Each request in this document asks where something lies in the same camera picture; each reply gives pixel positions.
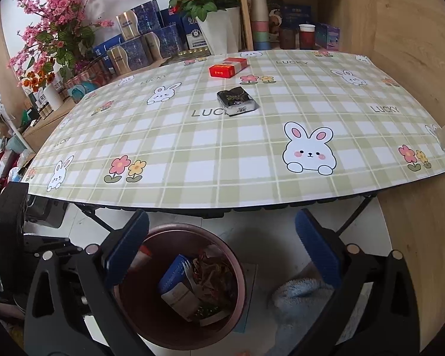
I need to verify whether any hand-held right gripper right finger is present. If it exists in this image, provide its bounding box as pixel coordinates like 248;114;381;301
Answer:
294;208;419;356

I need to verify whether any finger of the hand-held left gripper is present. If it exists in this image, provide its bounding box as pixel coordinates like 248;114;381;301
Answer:
22;234;84;256

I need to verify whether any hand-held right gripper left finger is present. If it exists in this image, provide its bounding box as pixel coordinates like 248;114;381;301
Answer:
24;209;151;356

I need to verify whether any blue coffee box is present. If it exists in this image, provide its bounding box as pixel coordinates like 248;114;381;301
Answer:
158;254;201;321

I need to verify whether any brown trash bin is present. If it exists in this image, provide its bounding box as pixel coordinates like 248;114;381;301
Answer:
117;223;247;349

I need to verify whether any red gold candy wrapper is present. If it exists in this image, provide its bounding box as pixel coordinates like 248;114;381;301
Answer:
193;248;238;305

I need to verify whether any black box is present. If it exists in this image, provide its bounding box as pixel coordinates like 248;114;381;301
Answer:
24;195;69;228

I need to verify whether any wooden sideboard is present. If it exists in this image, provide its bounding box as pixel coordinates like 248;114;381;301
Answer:
0;54;164;152

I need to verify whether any plaid bunny tablecloth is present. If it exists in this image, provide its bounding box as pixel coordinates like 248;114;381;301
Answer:
22;49;445;210

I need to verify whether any orange flowers white vase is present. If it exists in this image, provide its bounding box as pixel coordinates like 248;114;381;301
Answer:
20;70;65;110

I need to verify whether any black snack wrapper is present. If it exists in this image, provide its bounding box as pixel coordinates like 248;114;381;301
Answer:
217;86;259;116

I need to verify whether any striped copper planter box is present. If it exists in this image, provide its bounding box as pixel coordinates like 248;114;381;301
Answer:
61;57;114;101

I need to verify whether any gold leaf tray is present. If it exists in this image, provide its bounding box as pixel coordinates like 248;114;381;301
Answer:
163;47;212;65

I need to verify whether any blue flat box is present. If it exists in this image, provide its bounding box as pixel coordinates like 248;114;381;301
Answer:
93;34;125;58

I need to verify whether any red cardboard pack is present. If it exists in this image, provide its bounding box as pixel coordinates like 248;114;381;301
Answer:
209;57;249;79

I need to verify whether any red cup white liner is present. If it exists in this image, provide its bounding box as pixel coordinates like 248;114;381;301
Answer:
298;23;317;50

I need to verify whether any brown cup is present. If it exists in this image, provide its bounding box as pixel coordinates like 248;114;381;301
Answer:
280;27;297;50

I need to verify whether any small blue box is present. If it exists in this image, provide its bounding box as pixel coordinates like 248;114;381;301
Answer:
315;22;341;52

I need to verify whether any pink blossom arrangement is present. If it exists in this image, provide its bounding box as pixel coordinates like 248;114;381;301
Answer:
9;0;114;82

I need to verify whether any navy box round emblem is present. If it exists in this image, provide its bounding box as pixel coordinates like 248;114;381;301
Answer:
182;15;212;50

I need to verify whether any red rose plant white pot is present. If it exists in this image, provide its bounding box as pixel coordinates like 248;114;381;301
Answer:
163;0;241;54

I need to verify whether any dark blue carton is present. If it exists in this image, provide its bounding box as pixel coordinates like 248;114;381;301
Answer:
159;7;182;26

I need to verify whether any stack of pastel cups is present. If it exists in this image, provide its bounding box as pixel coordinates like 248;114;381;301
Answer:
250;0;273;50

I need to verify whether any dark blue illustrated box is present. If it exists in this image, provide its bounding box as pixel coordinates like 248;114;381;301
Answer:
269;0;314;30

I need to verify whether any wooden shelf unit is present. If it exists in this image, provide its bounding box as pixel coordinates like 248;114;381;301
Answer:
232;0;351;50

